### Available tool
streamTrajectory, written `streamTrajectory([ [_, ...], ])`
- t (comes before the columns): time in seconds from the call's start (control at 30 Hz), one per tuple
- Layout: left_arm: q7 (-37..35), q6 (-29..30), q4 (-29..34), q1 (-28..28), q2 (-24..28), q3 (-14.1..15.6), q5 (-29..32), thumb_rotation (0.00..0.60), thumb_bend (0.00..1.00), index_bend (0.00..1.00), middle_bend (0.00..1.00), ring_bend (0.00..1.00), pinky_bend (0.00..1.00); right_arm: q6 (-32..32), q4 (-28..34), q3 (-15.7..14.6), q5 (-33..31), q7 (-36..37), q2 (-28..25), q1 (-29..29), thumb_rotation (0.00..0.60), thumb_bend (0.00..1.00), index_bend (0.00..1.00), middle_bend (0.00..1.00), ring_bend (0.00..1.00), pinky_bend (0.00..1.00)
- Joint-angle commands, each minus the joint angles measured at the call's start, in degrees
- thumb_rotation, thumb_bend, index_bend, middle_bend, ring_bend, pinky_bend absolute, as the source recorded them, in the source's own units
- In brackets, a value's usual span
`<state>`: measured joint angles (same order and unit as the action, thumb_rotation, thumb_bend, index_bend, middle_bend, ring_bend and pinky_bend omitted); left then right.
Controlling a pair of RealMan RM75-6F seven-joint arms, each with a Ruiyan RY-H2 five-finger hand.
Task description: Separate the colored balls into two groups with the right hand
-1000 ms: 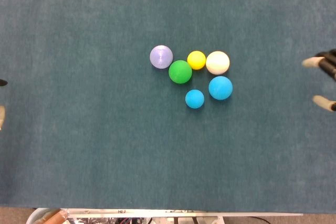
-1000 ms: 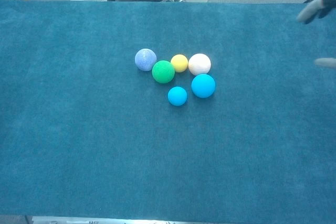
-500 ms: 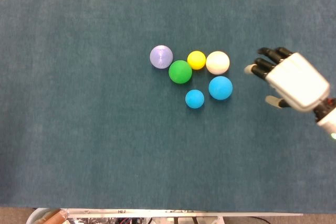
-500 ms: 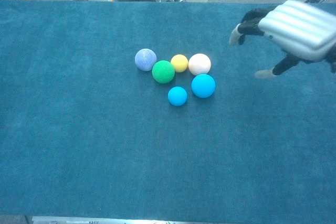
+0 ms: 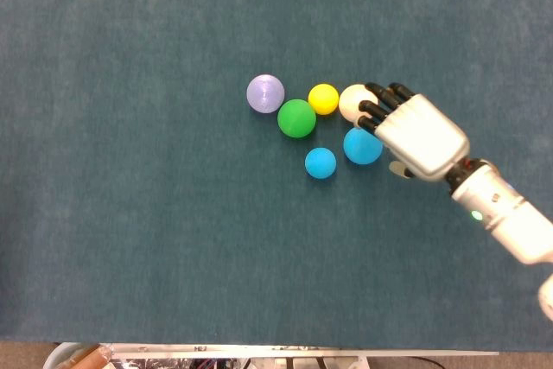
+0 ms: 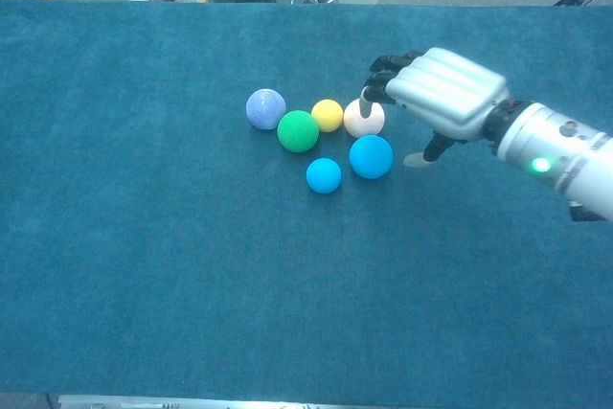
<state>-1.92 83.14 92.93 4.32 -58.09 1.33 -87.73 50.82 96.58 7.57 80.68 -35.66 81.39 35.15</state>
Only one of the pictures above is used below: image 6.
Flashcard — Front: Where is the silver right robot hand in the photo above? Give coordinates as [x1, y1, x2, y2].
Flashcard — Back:
[358, 47, 510, 169]

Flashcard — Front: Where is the cream white ball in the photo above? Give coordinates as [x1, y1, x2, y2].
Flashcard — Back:
[343, 98, 386, 139]

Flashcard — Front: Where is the large blue ball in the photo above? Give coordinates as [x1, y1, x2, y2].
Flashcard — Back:
[348, 134, 395, 180]

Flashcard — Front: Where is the yellow ball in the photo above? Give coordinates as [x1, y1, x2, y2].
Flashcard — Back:
[310, 99, 345, 133]

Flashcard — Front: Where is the small blue ball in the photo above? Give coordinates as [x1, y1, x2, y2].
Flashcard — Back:
[306, 157, 343, 195]

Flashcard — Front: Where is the green ball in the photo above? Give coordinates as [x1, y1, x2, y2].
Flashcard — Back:
[276, 109, 321, 154]

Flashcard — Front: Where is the lavender ball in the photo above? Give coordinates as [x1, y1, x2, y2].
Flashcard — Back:
[245, 88, 287, 131]

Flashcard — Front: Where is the blue felt table cover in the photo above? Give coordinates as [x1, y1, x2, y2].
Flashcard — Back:
[0, 0, 613, 403]

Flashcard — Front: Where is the silver metal frame rail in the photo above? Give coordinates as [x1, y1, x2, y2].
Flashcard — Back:
[57, 394, 384, 409]

